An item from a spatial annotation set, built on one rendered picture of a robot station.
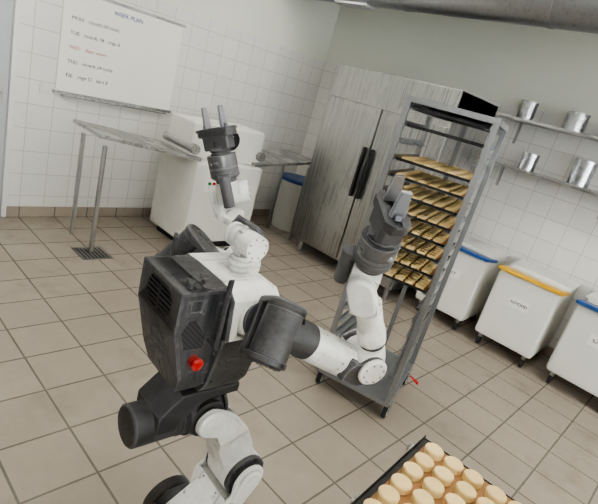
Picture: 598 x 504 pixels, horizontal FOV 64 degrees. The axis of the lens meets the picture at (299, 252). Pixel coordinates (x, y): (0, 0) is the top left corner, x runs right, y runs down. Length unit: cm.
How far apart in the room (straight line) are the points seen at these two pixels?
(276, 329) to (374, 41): 535
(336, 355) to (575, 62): 433
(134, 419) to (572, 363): 369
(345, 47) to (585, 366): 437
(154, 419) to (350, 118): 408
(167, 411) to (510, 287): 358
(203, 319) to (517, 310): 362
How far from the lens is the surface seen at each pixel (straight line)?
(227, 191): 143
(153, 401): 133
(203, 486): 173
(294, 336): 107
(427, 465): 134
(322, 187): 512
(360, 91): 502
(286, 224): 605
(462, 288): 462
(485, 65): 542
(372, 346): 121
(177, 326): 109
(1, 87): 466
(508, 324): 451
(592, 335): 436
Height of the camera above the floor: 170
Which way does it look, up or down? 18 degrees down
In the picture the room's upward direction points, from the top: 16 degrees clockwise
